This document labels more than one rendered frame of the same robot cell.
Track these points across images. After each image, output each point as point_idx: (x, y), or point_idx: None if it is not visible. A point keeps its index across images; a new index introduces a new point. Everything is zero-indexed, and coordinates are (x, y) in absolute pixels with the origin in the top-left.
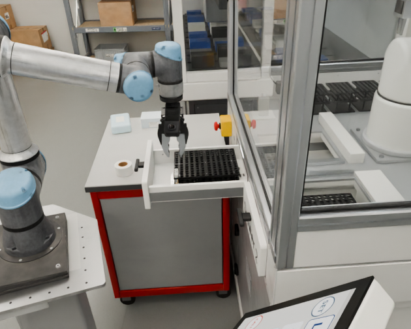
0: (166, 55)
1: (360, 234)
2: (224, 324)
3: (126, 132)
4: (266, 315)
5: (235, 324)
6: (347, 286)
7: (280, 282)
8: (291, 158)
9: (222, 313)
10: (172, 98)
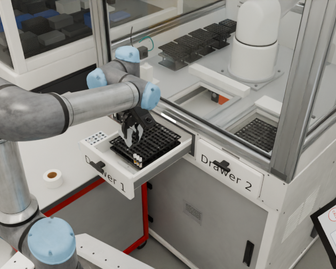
0: (134, 60)
1: (320, 139)
2: (160, 265)
3: None
4: None
5: (166, 260)
6: None
7: (287, 191)
8: (309, 109)
9: (151, 259)
10: None
